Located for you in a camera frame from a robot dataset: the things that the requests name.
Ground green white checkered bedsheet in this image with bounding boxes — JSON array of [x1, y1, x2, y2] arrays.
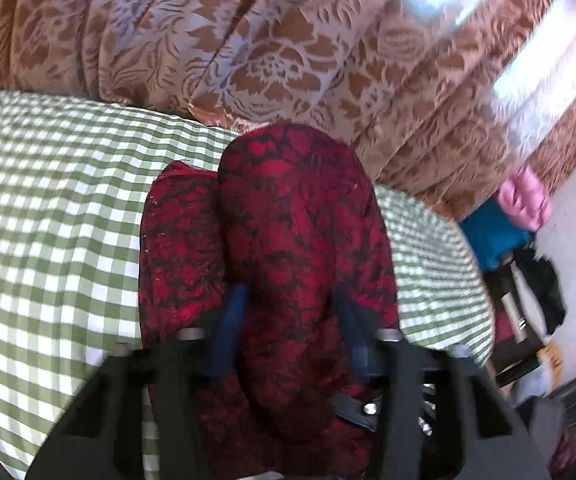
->
[[0, 89, 496, 480]]

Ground dark red patterned sweater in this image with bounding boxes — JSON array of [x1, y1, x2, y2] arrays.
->
[[138, 124, 397, 479]]

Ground pink cloth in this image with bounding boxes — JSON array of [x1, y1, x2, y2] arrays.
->
[[495, 165, 552, 233]]

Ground blue folded cloth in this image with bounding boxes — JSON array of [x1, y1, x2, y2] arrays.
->
[[458, 198, 533, 273]]

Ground maroon jacket right sleeve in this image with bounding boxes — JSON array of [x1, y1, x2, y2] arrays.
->
[[547, 424, 576, 480]]

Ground black bag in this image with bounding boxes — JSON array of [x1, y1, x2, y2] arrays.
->
[[514, 245, 567, 336]]

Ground brown floral curtain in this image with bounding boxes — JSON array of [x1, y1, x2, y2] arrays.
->
[[0, 0, 576, 219]]

